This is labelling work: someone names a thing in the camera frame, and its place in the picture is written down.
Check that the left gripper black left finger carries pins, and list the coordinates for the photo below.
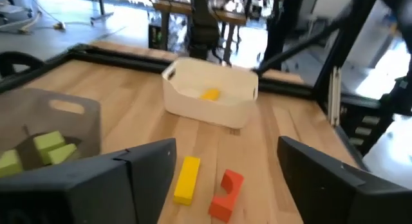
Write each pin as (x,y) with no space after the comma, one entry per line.
(96,192)

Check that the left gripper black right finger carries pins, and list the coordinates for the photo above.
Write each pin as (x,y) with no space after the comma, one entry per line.
(338,198)

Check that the small green block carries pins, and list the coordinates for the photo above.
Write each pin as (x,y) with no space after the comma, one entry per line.
(66,153)

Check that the green cube block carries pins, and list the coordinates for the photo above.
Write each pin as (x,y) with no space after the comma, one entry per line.
(48,142)

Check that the yellow rectangular block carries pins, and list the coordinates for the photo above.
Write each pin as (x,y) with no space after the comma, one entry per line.
(186,180)

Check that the red arch block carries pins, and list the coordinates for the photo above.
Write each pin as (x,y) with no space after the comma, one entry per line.
(222,208)

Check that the small yellow block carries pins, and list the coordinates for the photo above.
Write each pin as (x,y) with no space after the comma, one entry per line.
(210,94)

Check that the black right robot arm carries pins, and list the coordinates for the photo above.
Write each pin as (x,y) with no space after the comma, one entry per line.
(204,31)

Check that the grey translucent bin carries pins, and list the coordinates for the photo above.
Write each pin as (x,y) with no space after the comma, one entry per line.
(32,114)

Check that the white plastic bin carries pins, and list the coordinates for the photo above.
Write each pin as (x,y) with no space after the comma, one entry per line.
(209,116)

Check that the wooden background table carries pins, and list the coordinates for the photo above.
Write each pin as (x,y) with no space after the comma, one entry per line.
(230,17)

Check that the black aluminium rig frame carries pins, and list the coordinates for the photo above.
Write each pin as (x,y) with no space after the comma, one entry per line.
(112,58)

